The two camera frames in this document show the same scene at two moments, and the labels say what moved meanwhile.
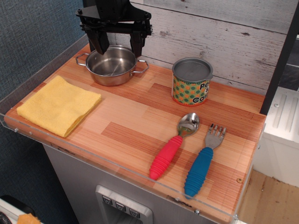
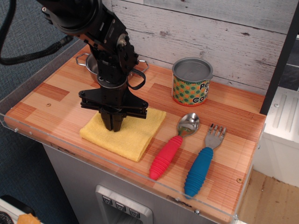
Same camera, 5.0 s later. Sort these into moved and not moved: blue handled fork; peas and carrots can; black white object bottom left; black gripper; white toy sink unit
Moved: black gripper
Not moved: blue handled fork; white toy sink unit; black white object bottom left; peas and carrots can
